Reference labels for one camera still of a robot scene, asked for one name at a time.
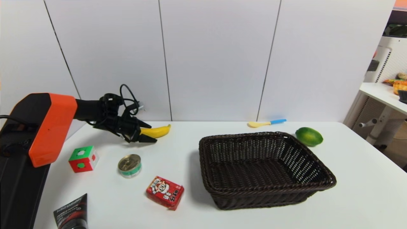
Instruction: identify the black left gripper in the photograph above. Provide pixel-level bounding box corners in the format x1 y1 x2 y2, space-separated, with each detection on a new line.
115 115 158 143

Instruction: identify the yellow banana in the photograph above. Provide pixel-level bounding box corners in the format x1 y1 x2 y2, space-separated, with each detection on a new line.
140 124 171 139

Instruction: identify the dark brown wicker basket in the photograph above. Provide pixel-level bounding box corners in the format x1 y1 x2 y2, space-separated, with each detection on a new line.
199 132 337 210

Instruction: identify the small tin can green label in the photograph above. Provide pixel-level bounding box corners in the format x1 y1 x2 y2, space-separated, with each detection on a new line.
118 154 142 178

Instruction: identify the red cartoon drink carton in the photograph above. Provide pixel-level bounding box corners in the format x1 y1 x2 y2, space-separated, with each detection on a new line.
146 176 184 211

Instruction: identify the red and green puzzle cube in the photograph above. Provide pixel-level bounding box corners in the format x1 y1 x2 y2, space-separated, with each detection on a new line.
68 145 99 173

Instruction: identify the black cosmetic tube red print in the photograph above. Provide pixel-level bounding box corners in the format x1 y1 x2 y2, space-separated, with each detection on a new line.
53 193 88 229

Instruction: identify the green lime fruit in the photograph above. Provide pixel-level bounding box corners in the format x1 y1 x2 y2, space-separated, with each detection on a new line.
295 127 324 147

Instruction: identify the white side table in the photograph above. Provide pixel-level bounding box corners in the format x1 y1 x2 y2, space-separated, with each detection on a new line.
359 82 407 146

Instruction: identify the white pegboard rack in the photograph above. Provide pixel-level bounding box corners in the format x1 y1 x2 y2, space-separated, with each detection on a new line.
364 36 407 84

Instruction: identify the orange food item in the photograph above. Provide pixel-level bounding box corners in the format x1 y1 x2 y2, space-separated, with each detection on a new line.
392 80 407 95

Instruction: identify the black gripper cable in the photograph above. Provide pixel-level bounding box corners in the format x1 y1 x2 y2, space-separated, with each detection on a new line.
119 84 144 112

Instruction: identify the yellow spoon with blue handle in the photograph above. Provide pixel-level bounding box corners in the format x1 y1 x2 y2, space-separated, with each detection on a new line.
248 119 287 128

